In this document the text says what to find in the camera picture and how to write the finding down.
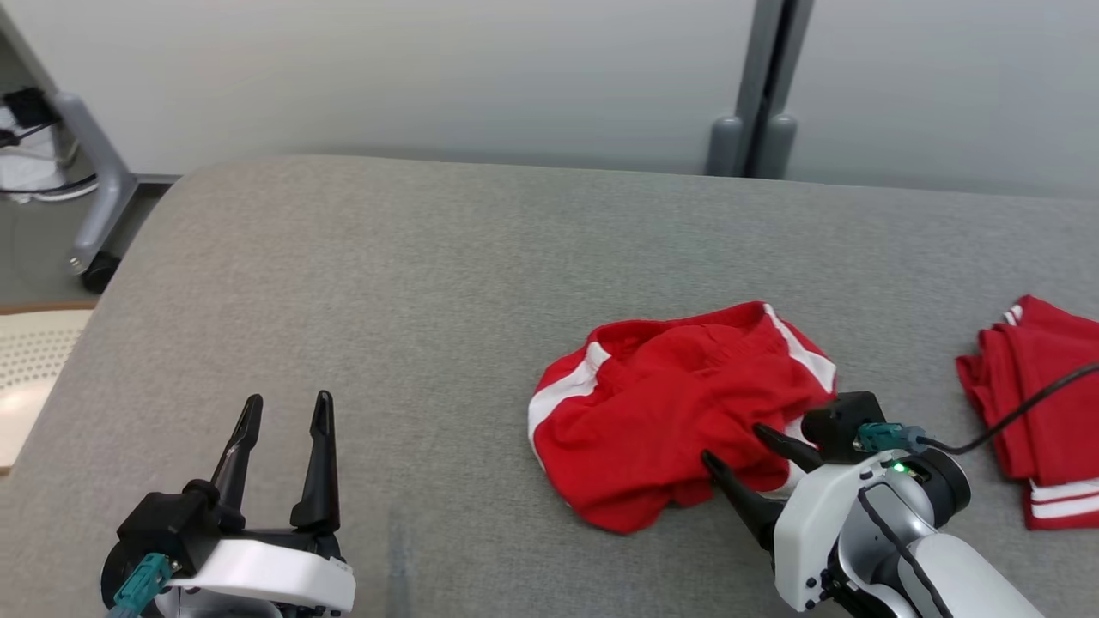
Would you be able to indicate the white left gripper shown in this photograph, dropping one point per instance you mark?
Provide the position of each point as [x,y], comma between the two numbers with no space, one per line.
[275,566]

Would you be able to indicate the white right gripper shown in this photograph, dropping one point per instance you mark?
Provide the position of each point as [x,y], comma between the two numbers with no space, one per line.
[807,532]

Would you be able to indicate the red shorts white stripes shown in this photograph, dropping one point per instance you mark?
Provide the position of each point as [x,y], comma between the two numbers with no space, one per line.
[652,421]

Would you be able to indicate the red jersey shirt white sleeves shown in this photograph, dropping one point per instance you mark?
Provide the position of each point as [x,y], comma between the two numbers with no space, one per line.
[1047,403]

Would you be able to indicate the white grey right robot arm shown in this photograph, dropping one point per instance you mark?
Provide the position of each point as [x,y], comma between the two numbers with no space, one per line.
[970,575]

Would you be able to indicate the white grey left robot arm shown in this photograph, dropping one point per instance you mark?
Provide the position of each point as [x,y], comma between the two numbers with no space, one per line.
[215,608]

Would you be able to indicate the grey fabric sofa seat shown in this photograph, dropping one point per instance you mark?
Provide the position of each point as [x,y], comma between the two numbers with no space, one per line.
[429,300]

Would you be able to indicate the beige perforated laundry basket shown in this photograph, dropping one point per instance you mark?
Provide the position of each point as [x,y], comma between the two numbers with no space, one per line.
[34,369]

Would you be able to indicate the black caster wheel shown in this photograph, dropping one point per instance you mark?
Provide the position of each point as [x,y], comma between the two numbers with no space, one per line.
[100,273]

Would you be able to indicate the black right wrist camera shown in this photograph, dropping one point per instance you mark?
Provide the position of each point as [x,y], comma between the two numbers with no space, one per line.
[841,425]

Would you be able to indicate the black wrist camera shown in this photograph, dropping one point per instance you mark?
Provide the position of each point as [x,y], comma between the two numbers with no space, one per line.
[841,425]
[167,528]

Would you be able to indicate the teal right camera connector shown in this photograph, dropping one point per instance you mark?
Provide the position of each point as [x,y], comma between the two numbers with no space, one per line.
[889,438]

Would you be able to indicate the teal camera connector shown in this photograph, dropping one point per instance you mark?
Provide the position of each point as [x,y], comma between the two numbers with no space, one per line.
[142,584]
[889,438]

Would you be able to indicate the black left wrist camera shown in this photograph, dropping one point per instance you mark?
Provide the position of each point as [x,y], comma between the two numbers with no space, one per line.
[167,528]

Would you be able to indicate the teal left camera connector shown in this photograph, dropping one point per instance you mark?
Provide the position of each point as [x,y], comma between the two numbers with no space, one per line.
[142,584]

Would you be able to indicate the grey rounded post foot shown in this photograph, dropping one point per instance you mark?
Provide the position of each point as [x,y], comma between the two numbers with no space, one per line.
[777,146]
[724,146]

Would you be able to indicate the grey metal partition post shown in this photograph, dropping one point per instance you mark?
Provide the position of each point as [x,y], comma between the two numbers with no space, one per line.
[777,60]

